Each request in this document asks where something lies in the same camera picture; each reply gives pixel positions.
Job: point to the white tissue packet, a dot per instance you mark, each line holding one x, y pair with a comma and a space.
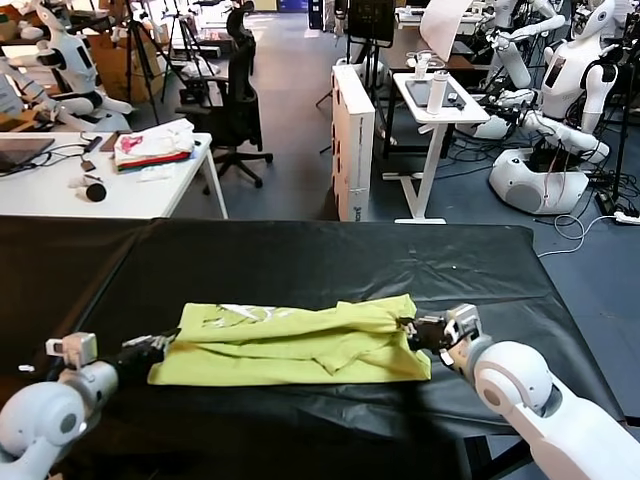
155, 174

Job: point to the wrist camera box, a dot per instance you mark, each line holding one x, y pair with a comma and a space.
465, 322
75, 350

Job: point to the black round speaker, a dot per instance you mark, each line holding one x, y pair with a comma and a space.
96, 193

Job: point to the black monitor stand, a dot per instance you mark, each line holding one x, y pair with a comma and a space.
371, 75

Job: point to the dark phone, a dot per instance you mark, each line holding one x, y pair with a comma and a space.
109, 142

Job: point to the dark laptop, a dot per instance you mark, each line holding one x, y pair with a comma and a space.
19, 152

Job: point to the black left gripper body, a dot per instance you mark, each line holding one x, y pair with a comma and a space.
135, 362

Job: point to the white reflector board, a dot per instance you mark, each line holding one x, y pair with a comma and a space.
444, 30

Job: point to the white standing desk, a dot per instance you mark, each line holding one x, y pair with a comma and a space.
444, 117

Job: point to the black office chair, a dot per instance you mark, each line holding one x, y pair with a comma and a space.
239, 100

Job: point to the white bottle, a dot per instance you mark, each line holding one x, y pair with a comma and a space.
436, 92

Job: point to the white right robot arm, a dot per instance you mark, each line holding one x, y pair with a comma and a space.
520, 385

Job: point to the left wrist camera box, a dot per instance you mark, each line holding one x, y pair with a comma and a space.
75, 350

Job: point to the long white desk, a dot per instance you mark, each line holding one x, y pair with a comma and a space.
125, 195

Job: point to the yellow green t-shirt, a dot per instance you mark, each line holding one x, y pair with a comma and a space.
290, 345

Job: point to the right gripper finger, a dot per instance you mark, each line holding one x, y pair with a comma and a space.
407, 330
417, 319

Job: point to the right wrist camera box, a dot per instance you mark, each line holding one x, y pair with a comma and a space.
465, 322

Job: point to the black monitor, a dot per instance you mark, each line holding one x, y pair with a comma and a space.
370, 20

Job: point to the tall white cardboard box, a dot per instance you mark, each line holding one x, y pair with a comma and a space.
351, 130

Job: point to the brown cardboard box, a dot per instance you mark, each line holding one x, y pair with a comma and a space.
116, 70

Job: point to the black camera tripod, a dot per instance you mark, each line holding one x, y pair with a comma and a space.
186, 45
134, 60

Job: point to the dark tablet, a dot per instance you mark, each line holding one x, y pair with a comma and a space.
416, 92

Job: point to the white power strip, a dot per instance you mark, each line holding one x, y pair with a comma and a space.
627, 217

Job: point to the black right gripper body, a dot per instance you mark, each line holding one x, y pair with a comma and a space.
430, 335

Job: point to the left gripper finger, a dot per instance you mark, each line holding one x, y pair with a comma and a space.
165, 341
137, 344

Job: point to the white humanoid robot black shoulders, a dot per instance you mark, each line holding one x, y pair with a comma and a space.
565, 80

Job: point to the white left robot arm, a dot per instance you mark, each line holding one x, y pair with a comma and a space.
45, 420

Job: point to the black table cover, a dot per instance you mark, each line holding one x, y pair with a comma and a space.
300, 430
45, 270

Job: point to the black light stand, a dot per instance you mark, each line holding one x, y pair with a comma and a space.
627, 100

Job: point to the white desk gadget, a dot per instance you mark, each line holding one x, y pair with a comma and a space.
421, 64

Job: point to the stack of folded clothes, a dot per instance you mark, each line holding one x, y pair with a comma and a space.
154, 147

